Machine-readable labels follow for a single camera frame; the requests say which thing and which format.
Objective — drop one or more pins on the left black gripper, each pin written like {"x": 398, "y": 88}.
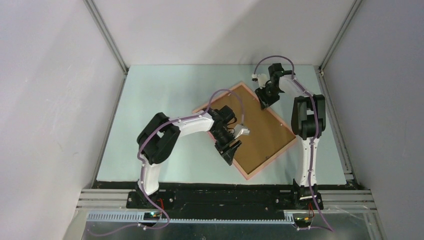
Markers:
{"x": 227, "y": 152}

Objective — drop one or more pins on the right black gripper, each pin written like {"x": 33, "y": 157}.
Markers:
{"x": 265, "y": 102}

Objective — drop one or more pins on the orange wooden picture frame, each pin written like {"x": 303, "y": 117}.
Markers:
{"x": 271, "y": 159}

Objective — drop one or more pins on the brown backing board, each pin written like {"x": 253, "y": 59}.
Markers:
{"x": 261, "y": 132}

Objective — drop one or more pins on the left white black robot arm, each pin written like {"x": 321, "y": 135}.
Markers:
{"x": 158, "y": 139}

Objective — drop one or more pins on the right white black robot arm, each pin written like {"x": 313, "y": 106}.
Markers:
{"x": 308, "y": 121}

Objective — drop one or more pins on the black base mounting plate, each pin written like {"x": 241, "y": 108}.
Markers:
{"x": 172, "y": 196}

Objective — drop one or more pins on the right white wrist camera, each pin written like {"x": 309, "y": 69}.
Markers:
{"x": 261, "y": 79}

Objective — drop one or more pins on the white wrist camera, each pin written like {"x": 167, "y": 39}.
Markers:
{"x": 261, "y": 79}
{"x": 240, "y": 130}

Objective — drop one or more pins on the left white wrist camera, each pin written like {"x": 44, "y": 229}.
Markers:
{"x": 240, "y": 130}

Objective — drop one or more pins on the right aluminium corner post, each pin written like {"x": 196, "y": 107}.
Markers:
{"x": 340, "y": 33}

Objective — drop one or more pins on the aluminium corner post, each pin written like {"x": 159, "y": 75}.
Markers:
{"x": 340, "y": 33}
{"x": 106, "y": 34}

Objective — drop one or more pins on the left aluminium corner post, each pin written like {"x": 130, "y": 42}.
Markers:
{"x": 106, "y": 34}

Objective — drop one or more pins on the aluminium front rail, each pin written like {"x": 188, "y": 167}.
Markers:
{"x": 110, "y": 205}

